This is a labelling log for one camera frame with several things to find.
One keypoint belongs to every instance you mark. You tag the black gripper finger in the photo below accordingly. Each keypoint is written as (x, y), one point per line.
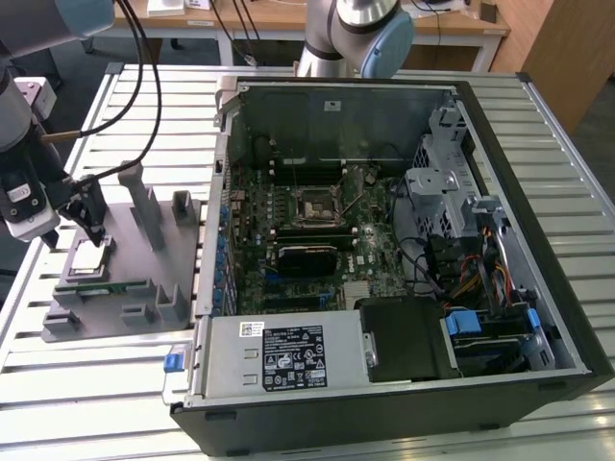
(89, 206)
(50, 239)

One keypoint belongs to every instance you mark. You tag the silver CPU green board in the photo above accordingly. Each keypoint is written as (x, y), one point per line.
(86, 261)

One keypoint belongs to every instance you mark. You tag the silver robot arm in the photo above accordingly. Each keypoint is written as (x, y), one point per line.
(327, 33)

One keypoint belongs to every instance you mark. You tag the grey parts rack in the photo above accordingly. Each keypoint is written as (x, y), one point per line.
(120, 230)

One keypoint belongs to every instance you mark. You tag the green RAM stick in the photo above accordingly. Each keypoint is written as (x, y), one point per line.
(115, 288)

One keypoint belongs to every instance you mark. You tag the blue case latch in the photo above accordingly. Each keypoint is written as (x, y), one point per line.
(174, 362)

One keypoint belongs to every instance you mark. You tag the blue expansion slot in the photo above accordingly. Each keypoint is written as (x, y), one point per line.
(323, 300)
(273, 277)

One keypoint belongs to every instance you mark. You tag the silver power supply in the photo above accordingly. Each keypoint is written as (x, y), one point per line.
(226, 355)

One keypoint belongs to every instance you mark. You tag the white printed label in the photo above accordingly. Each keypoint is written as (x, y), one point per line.
(199, 4)

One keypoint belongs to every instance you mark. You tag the black graphics card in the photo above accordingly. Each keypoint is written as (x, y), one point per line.
(307, 261)

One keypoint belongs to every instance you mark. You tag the black RAM slot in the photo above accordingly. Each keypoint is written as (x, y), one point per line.
(317, 230)
(317, 168)
(317, 179)
(317, 240)

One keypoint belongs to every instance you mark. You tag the round coin battery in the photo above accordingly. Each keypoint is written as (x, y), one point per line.
(370, 179)

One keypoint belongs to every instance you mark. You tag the silver chipset heatsink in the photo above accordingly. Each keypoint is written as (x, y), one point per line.
(358, 295)

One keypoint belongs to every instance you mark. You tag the green motherboard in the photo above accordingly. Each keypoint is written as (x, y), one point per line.
(379, 269)

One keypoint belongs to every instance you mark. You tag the black silver PC case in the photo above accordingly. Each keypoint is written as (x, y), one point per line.
(336, 422)

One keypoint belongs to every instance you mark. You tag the black plastic shroud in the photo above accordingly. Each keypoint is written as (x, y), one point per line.
(403, 336)

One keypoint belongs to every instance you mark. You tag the silver perforated drive cage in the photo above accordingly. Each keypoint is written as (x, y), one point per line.
(432, 182)

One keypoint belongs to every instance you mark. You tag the blue disk carrier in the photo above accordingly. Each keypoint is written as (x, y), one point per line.
(461, 326)

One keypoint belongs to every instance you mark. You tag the black disk drive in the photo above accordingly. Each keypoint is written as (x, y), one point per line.
(485, 355)

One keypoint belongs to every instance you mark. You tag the blue plastic tab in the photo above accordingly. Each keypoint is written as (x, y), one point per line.
(532, 322)

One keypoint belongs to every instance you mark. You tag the brown wooden cabinet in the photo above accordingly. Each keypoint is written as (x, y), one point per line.
(567, 57)

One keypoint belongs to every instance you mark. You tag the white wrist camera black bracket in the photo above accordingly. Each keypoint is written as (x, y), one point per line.
(29, 221)

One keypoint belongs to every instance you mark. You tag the small white camera box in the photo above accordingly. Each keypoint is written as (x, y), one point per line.
(41, 96)

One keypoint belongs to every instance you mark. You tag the wooden desk white frame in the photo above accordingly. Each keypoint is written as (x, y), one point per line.
(456, 26)

